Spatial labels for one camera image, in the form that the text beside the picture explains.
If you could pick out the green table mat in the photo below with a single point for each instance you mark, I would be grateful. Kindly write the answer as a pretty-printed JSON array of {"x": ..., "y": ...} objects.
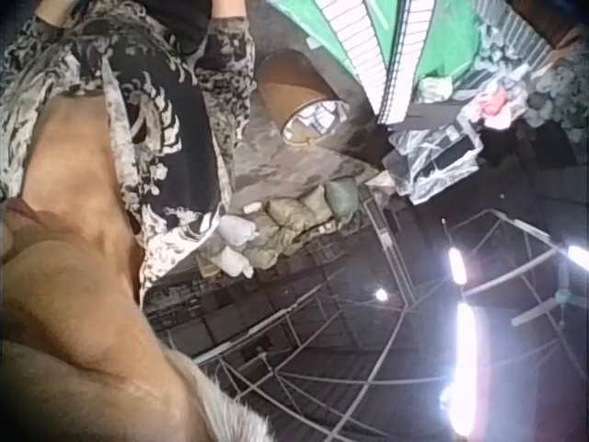
[{"x": 448, "y": 41}]

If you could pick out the long white tube light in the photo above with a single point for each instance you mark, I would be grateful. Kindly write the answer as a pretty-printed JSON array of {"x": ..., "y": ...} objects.
[{"x": 465, "y": 364}]

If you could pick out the pink plastic bag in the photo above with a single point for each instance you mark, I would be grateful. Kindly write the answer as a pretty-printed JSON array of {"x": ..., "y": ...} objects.
[{"x": 494, "y": 108}]

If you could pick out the white crumpled paper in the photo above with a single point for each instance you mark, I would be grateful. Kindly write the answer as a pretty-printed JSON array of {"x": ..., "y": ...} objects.
[{"x": 435, "y": 87}]

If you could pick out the short white tube light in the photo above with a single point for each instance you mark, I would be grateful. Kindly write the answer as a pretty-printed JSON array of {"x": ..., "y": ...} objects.
[{"x": 455, "y": 266}]

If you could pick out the heap of grey and white sacks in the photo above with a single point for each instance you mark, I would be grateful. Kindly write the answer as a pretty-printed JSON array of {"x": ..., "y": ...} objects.
[{"x": 285, "y": 225}]

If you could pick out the round white light bulb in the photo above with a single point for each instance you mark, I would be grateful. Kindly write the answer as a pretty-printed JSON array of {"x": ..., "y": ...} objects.
[{"x": 381, "y": 295}]

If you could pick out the ceiling fan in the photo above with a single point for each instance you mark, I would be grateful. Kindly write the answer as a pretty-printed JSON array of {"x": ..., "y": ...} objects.
[{"x": 559, "y": 299}]

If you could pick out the person's legs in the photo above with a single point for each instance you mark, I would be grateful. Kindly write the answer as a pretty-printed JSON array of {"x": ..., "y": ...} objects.
[{"x": 181, "y": 23}]

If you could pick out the row of white tiles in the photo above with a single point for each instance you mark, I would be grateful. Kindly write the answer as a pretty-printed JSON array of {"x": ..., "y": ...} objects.
[
  {"x": 407, "y": 60},
  {"x": 356, "y": 41}
]

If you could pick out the brown cardboard drum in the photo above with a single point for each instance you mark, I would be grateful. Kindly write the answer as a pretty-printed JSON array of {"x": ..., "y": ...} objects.
[{"x": 287, "y": 89}]

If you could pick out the clear plastic bag with dark items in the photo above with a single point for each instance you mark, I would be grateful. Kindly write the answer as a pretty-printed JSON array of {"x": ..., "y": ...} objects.
[{"x": 430, "y": 161}]

